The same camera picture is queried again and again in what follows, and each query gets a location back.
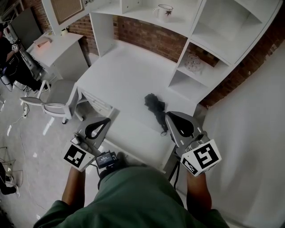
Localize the black screen device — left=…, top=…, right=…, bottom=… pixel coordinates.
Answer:
left=95, top=151, right=118, bottom=169

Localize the white framed wicker panel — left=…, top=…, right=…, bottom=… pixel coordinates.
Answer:
left=41, top=0, right=88, bottom=29

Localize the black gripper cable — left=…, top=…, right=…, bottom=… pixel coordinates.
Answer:
left=167, top=155, right=181, bottom=190

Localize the white enamel mug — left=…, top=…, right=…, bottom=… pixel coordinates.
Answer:
left=152, top=4, right=174, bottom=23

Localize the dotted glass bowl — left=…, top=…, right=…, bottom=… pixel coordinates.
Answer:
left=184, top=53, right=204, bottom=73

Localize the black device cable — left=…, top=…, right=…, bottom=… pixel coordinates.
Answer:
left=96, top=166, right=109, bottom=186

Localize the person's left forearm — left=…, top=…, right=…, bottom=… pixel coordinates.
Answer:
left=61, top=166, right=87, bottom=209

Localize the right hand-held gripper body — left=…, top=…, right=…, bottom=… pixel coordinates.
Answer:
left=165, top=111, right=222, bottom=177

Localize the grey board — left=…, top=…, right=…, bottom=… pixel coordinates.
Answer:
left=10, top=8, right=43, bottom=49

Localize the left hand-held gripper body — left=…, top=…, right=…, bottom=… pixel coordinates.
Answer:
left=64, top=117, right=112, bottom=173

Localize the white desk with shelving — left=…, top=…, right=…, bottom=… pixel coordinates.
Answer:
left=70, top=0, right=284, bottom=175

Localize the white under-desk drawer unit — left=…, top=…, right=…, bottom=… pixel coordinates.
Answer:
left=81, top=88, right=114, bottom=114

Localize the pink box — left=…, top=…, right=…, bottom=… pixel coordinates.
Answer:
left=33, top=36, right=52, bottom=49

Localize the white and grey chair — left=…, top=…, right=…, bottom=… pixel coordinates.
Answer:
left=19, top=79, right=90, bottom=125

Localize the person's right forearm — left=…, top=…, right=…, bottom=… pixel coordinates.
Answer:
left=185, top=171, right=212, bottom=212

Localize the wire frame chair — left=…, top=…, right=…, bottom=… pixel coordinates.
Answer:
left=0, top=146, right=24, bottom=198

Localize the small white side desk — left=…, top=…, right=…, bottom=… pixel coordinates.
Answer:
left=26, top=33, right=90, bottom=81

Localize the person's green shirt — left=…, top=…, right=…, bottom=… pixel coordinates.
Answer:
left=33, top=165, right=230, bottom=228

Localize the black umbrella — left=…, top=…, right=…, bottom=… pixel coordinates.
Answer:
left=144, top=93, right=170, bottom=137

